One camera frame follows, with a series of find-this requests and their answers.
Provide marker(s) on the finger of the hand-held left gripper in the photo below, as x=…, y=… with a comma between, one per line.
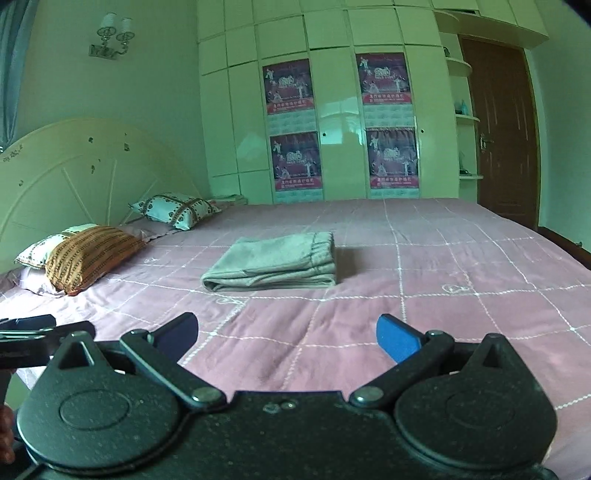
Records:
x=69, y=333
x=27, y=322

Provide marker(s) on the twin wall lamp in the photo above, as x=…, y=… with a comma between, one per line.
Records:
x=111, y=37

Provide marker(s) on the pink pillow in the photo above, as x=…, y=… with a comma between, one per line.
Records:
x=27, y=279

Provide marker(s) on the cream corner shelf unit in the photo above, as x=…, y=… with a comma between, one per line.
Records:
x=464, y=122

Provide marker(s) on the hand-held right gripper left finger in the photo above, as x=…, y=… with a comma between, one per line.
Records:
x=178, y=330

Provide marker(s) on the cream bed headboard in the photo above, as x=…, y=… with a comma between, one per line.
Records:
x=69, y=175

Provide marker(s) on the blue curtain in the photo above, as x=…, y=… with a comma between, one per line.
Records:
x=14, y=69

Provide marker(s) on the grey pants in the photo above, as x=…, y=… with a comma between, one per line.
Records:
x=277, y=258

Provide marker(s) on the small shelf ornament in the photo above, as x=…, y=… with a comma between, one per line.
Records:
x=465, y=166

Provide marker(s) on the cream wardrobe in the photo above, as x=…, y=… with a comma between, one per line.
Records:
x=341, y=152

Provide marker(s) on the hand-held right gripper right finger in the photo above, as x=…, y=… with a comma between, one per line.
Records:
x=397, y=339

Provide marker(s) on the floral white pillow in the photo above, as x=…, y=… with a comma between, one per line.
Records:
x=175, y=210

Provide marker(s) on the blue bottle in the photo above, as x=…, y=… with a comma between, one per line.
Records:
x=461, y=107

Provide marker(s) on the white patterned pillow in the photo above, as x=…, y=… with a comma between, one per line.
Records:
x=37, y=249

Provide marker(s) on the striped orange pillow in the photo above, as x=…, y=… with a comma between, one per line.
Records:
x=92, y=258

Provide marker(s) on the red wall poster calendar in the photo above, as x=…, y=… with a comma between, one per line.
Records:
x=392, y=157
x=286, y=87
x=295, y=159
x=383, y=78

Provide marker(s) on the pink quilted bedspread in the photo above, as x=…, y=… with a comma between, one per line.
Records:
x=415, y=277

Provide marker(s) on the person's left hand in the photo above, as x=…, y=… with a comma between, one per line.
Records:
x=5, y=434

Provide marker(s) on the brown wooden door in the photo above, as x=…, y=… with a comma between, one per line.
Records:
x=503, y=138

